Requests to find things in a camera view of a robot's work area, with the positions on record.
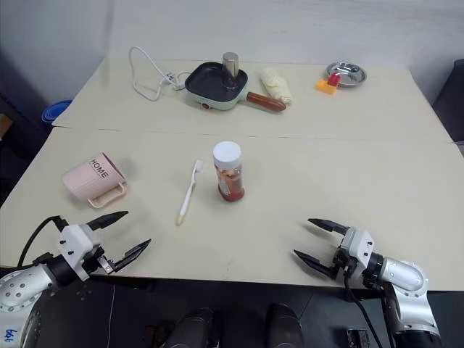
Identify green electric frying pan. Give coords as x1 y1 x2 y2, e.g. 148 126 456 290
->
184 62 287 114

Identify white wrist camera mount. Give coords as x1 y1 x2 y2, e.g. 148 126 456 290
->
58 223 100 258
341 227 375 269

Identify blue plastic basin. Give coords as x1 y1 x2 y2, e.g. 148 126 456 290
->
41 100 73 124

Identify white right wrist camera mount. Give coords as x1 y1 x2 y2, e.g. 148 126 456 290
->
341 227 375 269

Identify cream crumpled cloth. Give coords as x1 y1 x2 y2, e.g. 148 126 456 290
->
259 67 293 107

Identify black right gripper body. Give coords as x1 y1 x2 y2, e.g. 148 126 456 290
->
327 244 357 281

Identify dark rounded left shape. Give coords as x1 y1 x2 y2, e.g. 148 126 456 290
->
159 307 224 348

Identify steel cylinder cup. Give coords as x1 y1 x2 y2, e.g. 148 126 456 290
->
222 51 241 91

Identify dark rounded shape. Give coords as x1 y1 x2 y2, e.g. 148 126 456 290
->
265 302 305 348
159 307 224 348

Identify round steel dish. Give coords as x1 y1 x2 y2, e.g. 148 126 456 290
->
326 61 368 89

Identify white-capped clear bottle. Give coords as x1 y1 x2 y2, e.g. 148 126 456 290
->
212 141 246 202

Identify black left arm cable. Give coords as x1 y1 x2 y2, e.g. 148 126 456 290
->
17 215 71 268

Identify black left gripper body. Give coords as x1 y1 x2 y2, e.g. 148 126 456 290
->
81 244 125 278

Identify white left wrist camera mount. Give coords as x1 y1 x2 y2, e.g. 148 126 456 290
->
58 223 100 258

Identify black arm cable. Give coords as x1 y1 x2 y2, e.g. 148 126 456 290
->
17 215 71 268
343 270 392 348

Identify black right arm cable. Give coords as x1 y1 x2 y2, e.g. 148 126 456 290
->
343 270 392 348

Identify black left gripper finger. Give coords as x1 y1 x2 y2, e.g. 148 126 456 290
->
88 210 130 232
115 238 152 272

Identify dark rounded right shape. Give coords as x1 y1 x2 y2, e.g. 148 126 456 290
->
265 302 305 348

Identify white power cord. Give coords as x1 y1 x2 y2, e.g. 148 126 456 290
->
128 46 190 102

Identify pink ribbed HOME mug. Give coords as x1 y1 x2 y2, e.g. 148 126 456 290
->
61 152 128 209

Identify white toothbrush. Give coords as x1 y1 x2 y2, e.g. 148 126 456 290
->
176 159 204 226

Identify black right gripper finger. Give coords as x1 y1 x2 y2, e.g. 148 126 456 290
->
307 217 349 238
292 249 333 278

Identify orange toy block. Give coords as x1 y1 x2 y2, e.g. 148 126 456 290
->
315 79 338 96

